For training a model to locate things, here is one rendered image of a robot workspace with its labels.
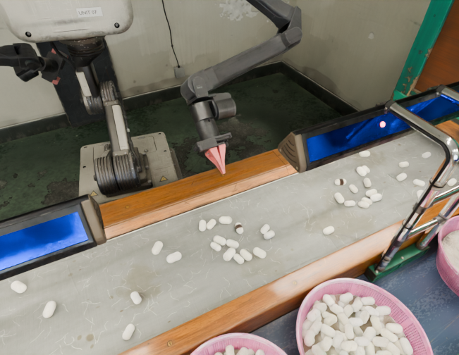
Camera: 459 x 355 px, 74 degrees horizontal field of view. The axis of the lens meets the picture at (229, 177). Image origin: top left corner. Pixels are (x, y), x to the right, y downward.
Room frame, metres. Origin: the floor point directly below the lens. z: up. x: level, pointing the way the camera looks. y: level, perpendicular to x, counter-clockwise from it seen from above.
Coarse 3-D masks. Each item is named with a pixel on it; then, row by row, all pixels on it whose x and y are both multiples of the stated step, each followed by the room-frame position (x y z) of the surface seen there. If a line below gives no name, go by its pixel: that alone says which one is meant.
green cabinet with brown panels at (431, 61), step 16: (432, 0) 1.11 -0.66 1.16; (448, 0) 1.06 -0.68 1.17; (432, 16) 1.09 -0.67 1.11; (448, 16) 1.06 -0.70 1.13; (432, 32) 1.07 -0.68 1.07; (448, 32) 1.03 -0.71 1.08; (416, 48) 1.10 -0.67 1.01; (432, 48) 1.06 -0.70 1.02; (448, 48) 1.01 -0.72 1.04; (416, 64) 1.08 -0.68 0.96; (432, 64) 1.04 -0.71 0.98; (448, 64) 0.99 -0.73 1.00; (400, 80) 1.10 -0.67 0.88; (416, 80) 1.06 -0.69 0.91; (432, 80) 1.01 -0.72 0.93; (448, 80) 0.97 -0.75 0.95
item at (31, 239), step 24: (24, 216) 0.26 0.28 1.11; (48, 216) 0.26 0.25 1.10; (72, 216) 0.27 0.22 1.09; (96, 216) 0.28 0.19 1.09; (0, 240) 0.23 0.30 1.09; (24, 240) 0.24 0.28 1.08; (48, 240) 0.24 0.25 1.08; (72, 240) 0.25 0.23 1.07; (96, 240) 0.25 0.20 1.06; (0, 264) 0.21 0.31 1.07; (24, 264) 0.21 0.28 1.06
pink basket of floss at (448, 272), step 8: (456, 216) 0.53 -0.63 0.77; (448, 224) 0.51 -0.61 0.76; (456, 224) 0.52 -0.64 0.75; (440, 232) 0.47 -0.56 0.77; (448, 232) 0.50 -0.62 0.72; (440, 240) 0.45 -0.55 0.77; (440, 248) 0.43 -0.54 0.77; (440, 256) 0.42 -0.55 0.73; (440, 264) 0.41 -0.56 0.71; (448, 264) 0.38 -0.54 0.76; (440, 272) 0.40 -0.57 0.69; (448, 272) 0.38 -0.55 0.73; (456, 272) 0.36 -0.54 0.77; (448, 280) 0.37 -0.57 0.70; (456, 280) 0.36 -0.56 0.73; (456, 288) 0.35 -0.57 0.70
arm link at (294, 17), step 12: (252, 0) 1.06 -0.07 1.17; (264, 0) 1.05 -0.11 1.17; (276, 0) 1.07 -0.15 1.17; (264, 12) 1.06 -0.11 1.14; (276, 12) 1.05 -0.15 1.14; (288, 12) 1.06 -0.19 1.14; (300, 12) 1.07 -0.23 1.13; (276, 24) 1.07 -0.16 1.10; (288, 24) 1.11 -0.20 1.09; (300, 24) 1.04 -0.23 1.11; (288, 48) 1.00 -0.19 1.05
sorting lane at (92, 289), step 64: (256, 192) 0.64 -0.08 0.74; (320, 192) 0.64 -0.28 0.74; (384, 192) 0.64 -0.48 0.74; (128, 256) 0.42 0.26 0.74; (192, 256) 0.42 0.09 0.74; (256, 256) 0.42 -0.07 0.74; (320, 256) 0.42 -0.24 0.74; (0, 320) 0.26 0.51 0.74; (64, 320) 0.26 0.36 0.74; (128, 320) 0.26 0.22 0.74
